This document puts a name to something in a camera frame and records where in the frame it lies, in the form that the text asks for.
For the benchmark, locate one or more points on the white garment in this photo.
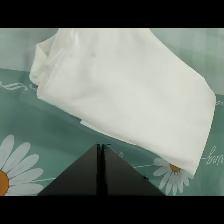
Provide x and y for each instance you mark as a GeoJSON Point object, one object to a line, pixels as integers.
{"type": "Point", "coordinates": [126, 90]}

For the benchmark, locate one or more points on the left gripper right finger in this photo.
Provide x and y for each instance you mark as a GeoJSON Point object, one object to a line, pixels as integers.
{"type": "Point", "coordinates": [125, 178]}

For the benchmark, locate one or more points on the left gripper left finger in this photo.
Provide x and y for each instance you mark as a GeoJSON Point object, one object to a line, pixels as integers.
{"type": "Point", "coordinates": [81, 176]}

